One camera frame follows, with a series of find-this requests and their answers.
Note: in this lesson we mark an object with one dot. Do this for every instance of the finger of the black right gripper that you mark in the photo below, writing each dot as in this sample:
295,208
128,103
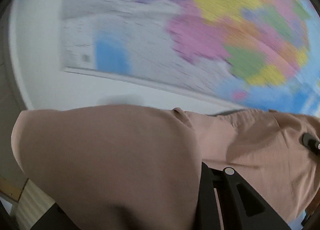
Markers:
311,143

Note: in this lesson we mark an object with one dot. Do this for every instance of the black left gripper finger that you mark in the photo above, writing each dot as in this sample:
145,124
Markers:
227,201

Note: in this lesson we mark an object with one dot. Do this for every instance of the pink garment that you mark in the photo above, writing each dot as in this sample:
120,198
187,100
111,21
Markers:
107,166

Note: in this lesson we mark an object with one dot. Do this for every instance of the colourful wall map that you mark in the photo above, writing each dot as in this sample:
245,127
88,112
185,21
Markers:
256,53

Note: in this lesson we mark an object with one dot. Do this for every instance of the wooden bed frame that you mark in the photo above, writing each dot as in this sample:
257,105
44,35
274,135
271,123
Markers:
11,192

